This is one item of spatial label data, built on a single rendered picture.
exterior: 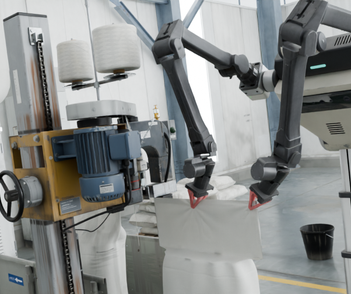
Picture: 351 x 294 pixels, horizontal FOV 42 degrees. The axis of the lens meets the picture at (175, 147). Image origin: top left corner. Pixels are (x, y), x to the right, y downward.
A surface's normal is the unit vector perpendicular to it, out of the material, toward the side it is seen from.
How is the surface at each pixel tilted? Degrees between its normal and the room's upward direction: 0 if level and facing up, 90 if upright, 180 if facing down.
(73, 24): 90
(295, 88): 117
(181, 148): 90
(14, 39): 90
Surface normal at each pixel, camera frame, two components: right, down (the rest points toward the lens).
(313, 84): -0.52, -0.68
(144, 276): -0.67, 0.12
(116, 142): -0.32, 0.09
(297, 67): 0.46, 0.49
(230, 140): 0.73, -0.05
